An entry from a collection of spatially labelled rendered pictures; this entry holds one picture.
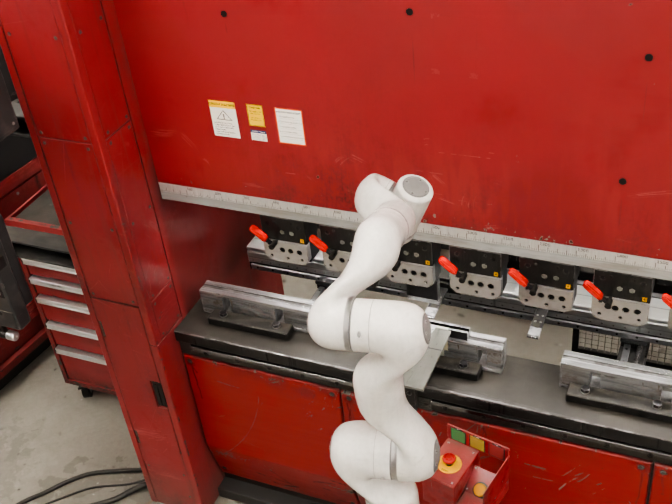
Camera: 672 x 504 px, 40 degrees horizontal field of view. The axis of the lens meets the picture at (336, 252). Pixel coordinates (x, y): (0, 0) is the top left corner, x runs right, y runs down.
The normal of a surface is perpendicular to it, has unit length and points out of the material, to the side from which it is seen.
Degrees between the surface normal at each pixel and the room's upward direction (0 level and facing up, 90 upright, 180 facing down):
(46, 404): 0
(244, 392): 90
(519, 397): 0
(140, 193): 90
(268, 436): 90
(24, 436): 0
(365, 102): 90
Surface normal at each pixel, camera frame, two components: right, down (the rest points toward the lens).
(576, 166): -0.39, 0.58
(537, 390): -0.10, -0.80
